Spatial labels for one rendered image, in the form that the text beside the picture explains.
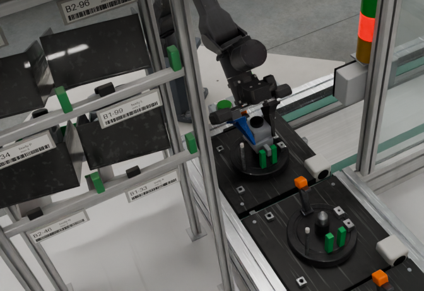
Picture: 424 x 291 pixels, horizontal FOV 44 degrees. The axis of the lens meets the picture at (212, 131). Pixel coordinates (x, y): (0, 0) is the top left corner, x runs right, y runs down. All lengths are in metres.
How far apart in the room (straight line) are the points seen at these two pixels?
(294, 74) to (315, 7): 1.97
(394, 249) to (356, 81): 0.33
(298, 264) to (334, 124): 0.47
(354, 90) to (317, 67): 0.62
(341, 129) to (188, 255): 0.51
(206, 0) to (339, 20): 2.39
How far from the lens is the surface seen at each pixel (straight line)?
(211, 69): 1.69
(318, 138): 1.36
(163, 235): 1.27
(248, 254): 1.10
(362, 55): 1.03
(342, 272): 1.07
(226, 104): 1.38
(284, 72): 1.65
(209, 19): 1.12
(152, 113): 0.80
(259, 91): 1.07
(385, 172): 1.28
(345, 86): 1.04
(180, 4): 0.65
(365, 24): 0.99
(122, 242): 1.28
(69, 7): 0.60
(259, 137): 1.15
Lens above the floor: 1.89
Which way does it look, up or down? 44 degrees down
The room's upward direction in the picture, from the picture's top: 9 degrees counter-clockwise
